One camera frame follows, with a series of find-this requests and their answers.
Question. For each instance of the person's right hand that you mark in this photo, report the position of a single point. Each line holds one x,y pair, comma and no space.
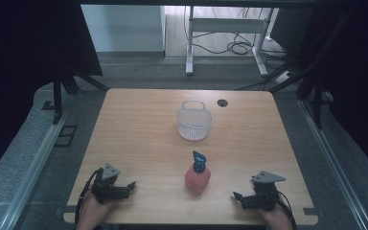
277,217

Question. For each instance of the black metal stand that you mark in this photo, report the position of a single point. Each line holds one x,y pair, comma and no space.
67,86
313,80

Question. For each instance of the black table grommet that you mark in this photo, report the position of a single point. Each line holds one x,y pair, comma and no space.
222,103

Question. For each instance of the person's left hand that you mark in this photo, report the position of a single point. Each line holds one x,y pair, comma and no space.
92,213

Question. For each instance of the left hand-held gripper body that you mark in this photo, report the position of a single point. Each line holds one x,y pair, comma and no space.
106,185

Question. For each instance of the dark curtain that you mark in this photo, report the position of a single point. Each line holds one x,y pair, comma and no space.
28,64
354,80

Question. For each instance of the white plastic basket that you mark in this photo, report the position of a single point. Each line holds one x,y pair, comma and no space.
194,122

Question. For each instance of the pink spray bottle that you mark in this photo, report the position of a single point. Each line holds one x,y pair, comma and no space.
198,177

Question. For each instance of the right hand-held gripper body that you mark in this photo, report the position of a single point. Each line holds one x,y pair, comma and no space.
264,191

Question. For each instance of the white power strip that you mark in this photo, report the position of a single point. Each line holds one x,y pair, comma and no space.
283,76

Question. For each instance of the white desk frame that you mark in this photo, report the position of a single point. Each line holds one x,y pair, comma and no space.
226,35

